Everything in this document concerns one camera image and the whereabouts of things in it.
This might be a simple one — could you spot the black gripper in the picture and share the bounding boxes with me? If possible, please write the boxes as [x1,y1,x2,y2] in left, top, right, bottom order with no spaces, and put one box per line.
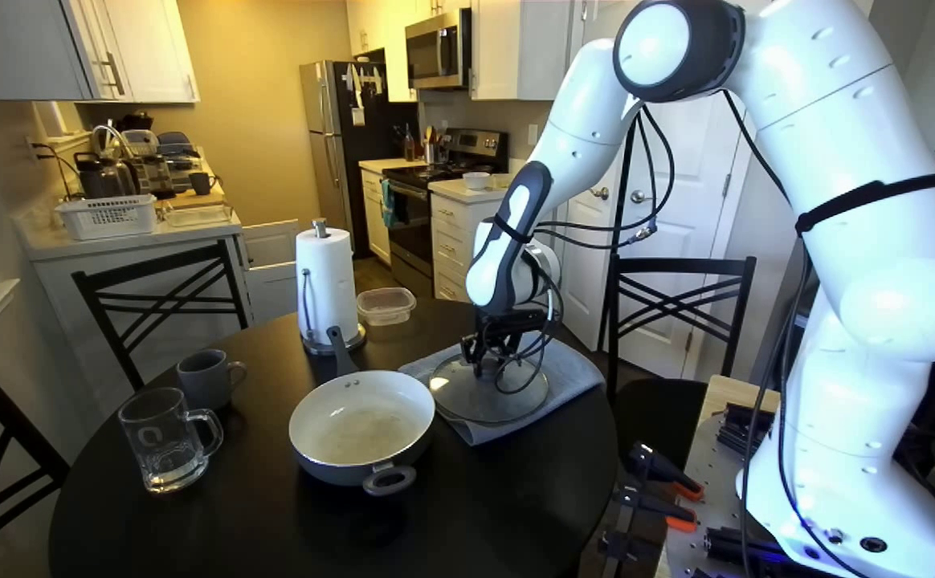
[469,304,556,385]

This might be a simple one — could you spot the light blue dish towel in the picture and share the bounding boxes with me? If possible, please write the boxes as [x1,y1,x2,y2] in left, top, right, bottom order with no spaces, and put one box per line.
[399,335,607,450]

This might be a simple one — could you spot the dark countertop appliances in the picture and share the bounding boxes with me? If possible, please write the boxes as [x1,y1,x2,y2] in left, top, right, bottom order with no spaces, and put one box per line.
[70,112,218,201]

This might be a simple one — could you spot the orange handled clamp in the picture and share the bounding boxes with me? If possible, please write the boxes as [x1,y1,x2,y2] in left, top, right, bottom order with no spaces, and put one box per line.
[610,477,702,535]
[623,440,708,505]

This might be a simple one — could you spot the glass lid with grey knob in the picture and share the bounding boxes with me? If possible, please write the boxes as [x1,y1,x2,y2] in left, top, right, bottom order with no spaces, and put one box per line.
[432,356,556,428]

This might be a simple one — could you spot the white upper kitchen cabinet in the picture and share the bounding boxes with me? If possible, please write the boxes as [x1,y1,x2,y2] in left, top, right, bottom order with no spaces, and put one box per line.
[0,0,203,106]

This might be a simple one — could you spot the grey ceramic mug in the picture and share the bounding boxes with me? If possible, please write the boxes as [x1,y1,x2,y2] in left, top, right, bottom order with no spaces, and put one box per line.
[174,346,252,412]

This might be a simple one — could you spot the white upper cabinet beside microwave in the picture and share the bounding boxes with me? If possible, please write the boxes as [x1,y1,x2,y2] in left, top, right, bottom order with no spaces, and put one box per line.
[469,0,641,106]

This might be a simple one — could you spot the steel microwave oven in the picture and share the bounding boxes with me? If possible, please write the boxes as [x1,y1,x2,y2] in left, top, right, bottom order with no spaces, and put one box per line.
[403,5,477,92]

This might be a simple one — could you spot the black kitchen stove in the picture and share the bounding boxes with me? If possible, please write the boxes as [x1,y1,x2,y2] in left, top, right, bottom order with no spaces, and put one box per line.
[384,126,510,303]

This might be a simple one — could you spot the light wooden robot stand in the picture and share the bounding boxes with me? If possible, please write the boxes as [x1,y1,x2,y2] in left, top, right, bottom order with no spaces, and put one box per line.
[654,371,801,578]

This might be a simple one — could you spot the clear plastic storage bin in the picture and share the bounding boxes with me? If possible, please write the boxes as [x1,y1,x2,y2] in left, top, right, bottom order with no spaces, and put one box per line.
[55,191,162,239]

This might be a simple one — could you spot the black refrigerator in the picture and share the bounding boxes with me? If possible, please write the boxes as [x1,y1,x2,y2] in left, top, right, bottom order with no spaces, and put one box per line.
[298,45,394,261]

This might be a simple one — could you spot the white paper towel roll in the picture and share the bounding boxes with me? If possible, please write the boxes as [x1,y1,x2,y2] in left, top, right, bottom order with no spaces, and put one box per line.
[293,218,371,356]

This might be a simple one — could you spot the clear glass mug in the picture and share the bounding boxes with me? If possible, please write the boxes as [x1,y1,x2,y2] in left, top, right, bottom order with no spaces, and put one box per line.
[116,382,227,498]

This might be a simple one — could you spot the white base kitchen cabinet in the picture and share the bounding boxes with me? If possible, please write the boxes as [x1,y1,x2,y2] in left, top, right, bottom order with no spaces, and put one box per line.
[429,172,510,304]

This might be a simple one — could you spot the white panel door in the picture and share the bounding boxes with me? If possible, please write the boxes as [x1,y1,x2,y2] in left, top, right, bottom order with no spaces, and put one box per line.
[556,92,751,382]

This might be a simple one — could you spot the clear plastic food container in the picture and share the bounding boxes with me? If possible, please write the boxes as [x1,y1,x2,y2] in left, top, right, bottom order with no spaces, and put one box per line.
[354,281,420,330]

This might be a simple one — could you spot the grey pot with white interior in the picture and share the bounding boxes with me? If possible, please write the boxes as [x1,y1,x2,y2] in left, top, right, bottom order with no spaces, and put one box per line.
[286,362,439,498]

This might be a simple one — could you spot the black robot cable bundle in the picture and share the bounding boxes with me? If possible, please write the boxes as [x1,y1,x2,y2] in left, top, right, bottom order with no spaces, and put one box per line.
[477,98,681,398]

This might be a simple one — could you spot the white counter peninsula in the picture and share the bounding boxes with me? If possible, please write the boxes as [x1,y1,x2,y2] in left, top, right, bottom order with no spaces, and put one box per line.
[12,201,302,430]

